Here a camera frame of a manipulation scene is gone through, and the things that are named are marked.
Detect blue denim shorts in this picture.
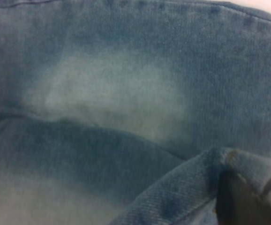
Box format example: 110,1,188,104
0,0,271,225

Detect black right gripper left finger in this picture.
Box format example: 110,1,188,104
216,169,271,225

